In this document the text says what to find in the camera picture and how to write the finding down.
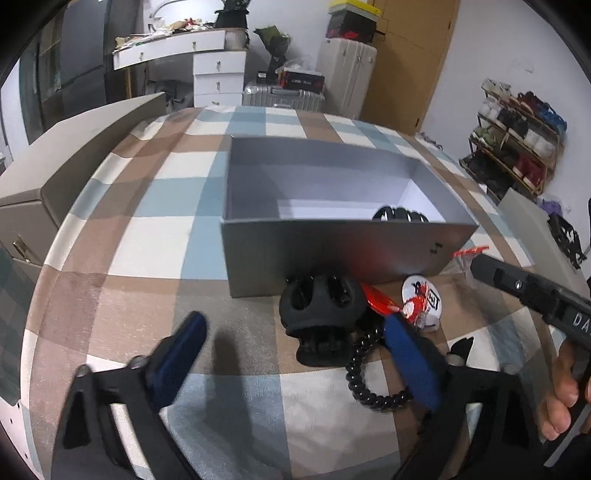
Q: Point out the person's right hand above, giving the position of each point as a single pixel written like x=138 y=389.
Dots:
x=561 y=392

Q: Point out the white cylinder container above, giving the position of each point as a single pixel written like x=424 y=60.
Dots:
x=236 y=39

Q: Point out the white suitcase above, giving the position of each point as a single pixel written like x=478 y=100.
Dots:
x=346 y=76

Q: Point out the black shoe box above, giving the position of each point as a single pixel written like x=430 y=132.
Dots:
x=353 y=25

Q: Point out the white round badge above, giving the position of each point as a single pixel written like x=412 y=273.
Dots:
x=427 y=288

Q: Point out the black bag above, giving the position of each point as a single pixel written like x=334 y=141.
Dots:
x=233 y=16

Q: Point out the wooden shoe rack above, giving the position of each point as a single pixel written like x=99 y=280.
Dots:
x=508 y=138

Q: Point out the clear bag with red strip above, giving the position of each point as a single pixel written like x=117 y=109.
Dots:
x=468 y=253

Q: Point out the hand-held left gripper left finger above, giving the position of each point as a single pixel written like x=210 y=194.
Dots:
x=175 y=362

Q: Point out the small black box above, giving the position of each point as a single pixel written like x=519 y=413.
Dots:
x=267 y=77

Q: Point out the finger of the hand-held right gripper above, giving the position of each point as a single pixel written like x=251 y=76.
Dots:
x=508 y=279

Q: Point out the silver suitcase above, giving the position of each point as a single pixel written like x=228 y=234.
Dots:
x=281 y=98

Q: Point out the dark wrapped bouquet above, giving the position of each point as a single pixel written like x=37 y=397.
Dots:
x=274 y=44

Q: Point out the wooden wardrobe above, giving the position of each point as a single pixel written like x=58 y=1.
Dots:
x=411 y=60

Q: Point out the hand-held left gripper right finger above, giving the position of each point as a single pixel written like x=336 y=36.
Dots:
x=411 y=360

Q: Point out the grey box lid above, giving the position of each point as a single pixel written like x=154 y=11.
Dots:
x=526 y=221

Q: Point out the black hair claw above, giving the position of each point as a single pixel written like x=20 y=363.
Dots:
x=318 y=323

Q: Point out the black metal frame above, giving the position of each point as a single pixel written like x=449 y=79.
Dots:
x=565 y=237

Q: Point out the curved mirror frame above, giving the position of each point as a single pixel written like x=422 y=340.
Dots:
x=161 y=7

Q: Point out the dark chair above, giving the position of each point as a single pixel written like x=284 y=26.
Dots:
x=168 y=92

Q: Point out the plaid tablecloth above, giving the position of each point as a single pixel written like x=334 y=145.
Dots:
x=152 y=230

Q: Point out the dark refrigerator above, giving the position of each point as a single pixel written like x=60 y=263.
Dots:
x=78 y=60

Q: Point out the black and red box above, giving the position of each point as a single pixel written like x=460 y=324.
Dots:
x=302 y=81

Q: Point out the grey cardboard box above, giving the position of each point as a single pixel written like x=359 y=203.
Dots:
x=323 y=254

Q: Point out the rows of assorted shoes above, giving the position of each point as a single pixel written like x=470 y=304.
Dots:
x=531 y=134

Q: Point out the purple cloth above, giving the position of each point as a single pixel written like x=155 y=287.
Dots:
x=549 y=206

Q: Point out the black ribbed hair accessory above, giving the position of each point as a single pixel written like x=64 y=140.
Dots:
x=399 y=215

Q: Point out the clutter of desk items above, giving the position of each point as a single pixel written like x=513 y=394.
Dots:
x=171 y=30

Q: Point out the white dressing desk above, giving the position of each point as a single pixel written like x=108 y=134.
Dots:
x=217 y=69

